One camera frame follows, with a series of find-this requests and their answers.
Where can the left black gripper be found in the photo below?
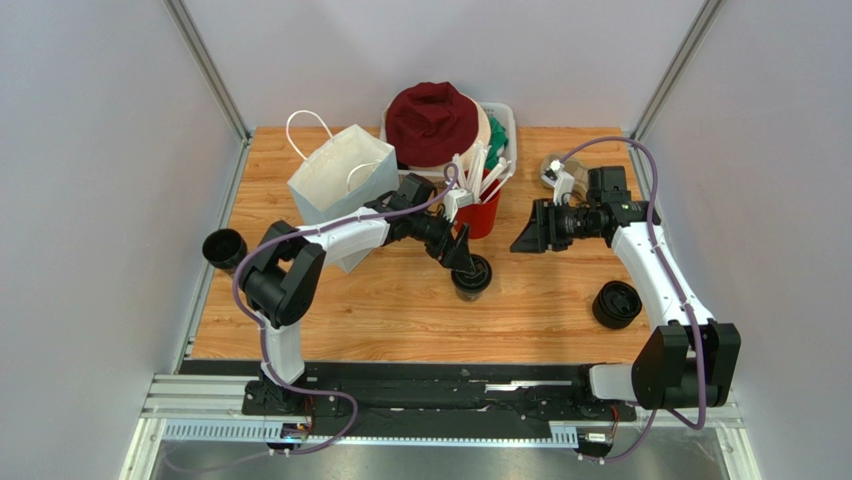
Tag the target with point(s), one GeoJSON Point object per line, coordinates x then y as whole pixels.
{"type": "Point", "coordinates": [456, 243]}

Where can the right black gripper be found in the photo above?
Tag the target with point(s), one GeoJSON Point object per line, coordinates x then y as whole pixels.
{"type": "Point", "coordinates": [545, 224]}

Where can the black plastic cup lid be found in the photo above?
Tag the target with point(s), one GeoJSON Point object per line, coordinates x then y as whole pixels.
{"type": "Point", "coordinates": [476, 281]}

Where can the white paper bag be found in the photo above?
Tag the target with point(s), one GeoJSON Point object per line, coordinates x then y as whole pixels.
{"type": "Point", "coordinates": [350, 169]}

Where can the translucent dark plastic cup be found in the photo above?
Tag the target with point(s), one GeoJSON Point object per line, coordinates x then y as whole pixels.
{"type": "Point", "coordinates": [470, 293]}

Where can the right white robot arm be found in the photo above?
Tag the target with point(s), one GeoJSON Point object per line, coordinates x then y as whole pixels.
{"type": "Point", "coordinates": [689, 359]}

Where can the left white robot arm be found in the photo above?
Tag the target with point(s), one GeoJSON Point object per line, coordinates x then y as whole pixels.
{"type": "Point", "coordinates": [275, 284]}

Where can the red cup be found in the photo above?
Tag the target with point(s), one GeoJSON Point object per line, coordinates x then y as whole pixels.
{"type": "Point", "coordinates": [480, 218]}

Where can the bottom pulp cup carrier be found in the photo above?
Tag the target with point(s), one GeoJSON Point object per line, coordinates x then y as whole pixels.
{"type": "Point", "coordinates": [577, 169]}

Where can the green cloth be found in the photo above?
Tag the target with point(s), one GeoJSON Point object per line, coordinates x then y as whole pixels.
{"type": "Point", "coordinates": [497, 142]}

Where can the beige hat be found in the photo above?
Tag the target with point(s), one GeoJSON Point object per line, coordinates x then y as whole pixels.
{"type": "Point", "coordinates": [482, 138]}

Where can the maroon bucket hat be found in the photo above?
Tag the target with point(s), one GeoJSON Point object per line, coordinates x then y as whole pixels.
{"type": "Point", "coordinates": [429, 123]}

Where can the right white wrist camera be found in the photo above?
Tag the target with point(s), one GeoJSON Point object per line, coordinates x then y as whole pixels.
{"type": "Point", "coordinates": [554, 175]}

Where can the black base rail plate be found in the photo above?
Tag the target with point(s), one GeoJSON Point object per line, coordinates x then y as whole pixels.
{"type": "Point", "coordinates": [428, 400]}

